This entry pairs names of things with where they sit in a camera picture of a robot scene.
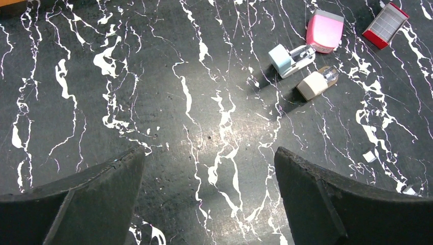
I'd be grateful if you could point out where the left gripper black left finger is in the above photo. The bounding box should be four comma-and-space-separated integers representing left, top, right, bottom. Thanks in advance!
1, 146, 146, 244

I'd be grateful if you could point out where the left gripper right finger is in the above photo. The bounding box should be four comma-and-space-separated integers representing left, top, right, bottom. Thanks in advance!
274, 147, 432, 244

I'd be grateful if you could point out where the small white staple piece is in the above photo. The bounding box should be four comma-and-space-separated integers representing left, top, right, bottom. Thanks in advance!
363, 150, 377, 163

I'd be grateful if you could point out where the beige small eraser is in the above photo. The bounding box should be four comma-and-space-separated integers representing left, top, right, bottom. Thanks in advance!
296, 66, 339, 101

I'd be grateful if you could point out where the light blue stapler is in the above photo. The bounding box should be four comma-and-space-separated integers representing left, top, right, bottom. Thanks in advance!
268, 44, 316, 79

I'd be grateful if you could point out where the pink eraser block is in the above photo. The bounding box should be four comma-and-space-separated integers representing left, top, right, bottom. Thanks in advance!
306, 9, 345, 54

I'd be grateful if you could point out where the grey staple strip box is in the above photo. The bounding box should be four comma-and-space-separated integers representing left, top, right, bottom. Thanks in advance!
362, 2, 409, 50

